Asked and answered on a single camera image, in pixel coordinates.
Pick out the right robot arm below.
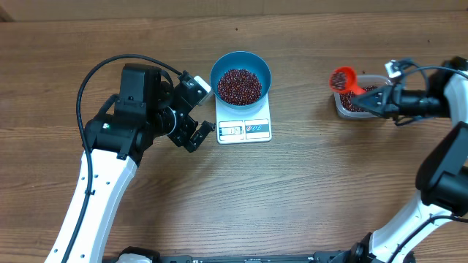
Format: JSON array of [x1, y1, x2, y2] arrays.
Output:
[[333, 56, 467, 262]]

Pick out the red adzuki beans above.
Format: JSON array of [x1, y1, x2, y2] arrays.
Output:
[[331, 72, 363, 112]]

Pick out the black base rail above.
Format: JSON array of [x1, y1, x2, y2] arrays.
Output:
[[102, 246, 417, 263]]

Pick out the clear plastic container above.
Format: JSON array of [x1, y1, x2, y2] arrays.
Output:
[[333, 75, 392, 120]]

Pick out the white digital kitchen scale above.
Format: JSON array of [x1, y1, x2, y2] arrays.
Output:
[[215, 96, 273, 145]]

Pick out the blue bowl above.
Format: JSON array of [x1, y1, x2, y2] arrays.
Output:
[[210, 51, 272, 105]]

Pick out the orange measuring scoop blue handle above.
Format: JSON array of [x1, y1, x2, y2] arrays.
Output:
[[329, 66, 366, 95]]

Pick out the red beans in bowl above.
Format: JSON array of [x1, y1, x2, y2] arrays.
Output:
[[217, 69, 262, 106]]

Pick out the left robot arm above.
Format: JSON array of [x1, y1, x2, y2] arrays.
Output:
[[46, 64, 215, 262]]

